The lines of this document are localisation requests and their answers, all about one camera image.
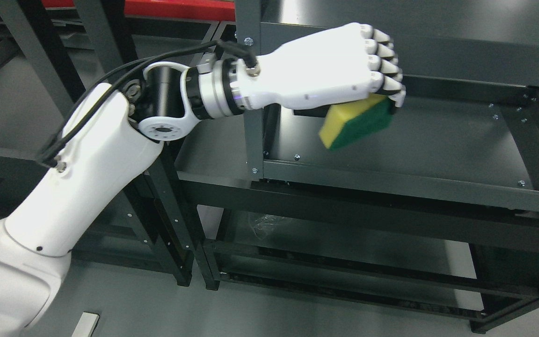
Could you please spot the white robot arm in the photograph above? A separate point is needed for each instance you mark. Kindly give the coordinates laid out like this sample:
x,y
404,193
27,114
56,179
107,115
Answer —
x,y
98,154

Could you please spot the black metal shelf rack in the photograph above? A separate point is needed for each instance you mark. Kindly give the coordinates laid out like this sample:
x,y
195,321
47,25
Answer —
x,y
459,160

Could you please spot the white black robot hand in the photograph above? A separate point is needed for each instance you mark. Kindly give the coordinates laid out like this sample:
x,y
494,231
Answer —
x,y
333,66

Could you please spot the green yellow sponge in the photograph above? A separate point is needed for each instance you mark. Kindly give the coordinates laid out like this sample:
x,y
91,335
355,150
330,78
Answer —
x,y
349,122

